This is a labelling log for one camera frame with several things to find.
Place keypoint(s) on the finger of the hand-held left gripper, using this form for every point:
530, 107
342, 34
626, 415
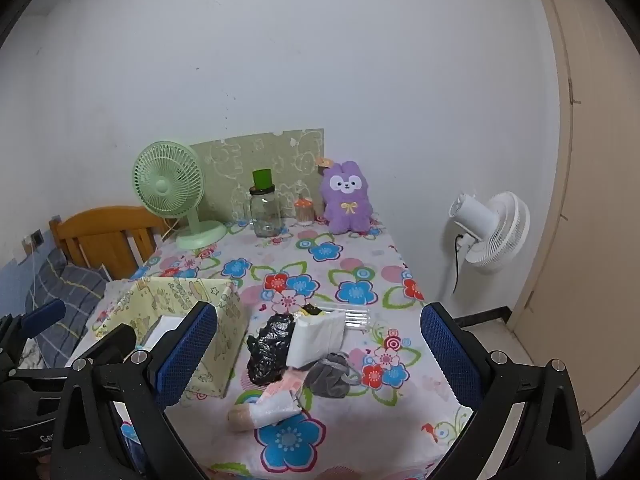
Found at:
45, 315
117, 342

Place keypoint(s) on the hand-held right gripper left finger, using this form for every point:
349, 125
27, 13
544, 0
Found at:
187, 350

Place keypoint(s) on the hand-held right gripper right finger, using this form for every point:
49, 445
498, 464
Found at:
450, 355

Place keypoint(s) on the yellow printed fabric storage box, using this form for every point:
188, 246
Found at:
175, 290

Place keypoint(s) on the black plastic bag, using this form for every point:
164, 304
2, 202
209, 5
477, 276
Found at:
270, 345

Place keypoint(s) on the clear pen pack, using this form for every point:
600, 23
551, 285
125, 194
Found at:
357, 317

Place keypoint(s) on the white-wrapped beige item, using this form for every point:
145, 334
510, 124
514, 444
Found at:
270, 407

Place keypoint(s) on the grey cloth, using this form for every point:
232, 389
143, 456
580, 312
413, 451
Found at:
327, 375

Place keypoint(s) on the white tissue pack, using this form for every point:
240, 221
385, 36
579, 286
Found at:
315, 337

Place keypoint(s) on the white paper sheet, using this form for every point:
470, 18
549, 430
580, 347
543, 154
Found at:
162, 330

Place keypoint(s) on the crumpled white cloth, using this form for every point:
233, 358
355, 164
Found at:
32, 355

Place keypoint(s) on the grey plaid pillow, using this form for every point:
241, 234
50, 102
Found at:
75, 285

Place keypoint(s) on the white standing fan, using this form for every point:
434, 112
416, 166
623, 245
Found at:
500, 230

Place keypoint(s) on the glass mug jar black lid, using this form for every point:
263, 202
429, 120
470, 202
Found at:
265, 215

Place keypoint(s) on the green desk fan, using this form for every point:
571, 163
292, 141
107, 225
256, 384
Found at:
167, 185

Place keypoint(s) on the small jar orange lid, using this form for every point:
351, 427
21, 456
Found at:
303, 212

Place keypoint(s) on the purple plush bunny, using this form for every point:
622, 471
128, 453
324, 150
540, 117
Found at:
347, 200

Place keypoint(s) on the green plastic cup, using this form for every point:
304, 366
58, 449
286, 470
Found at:
262, 179

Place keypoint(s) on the green printed board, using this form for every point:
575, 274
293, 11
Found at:
235, 160

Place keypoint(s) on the beige door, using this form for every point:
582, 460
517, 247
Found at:
600, 210

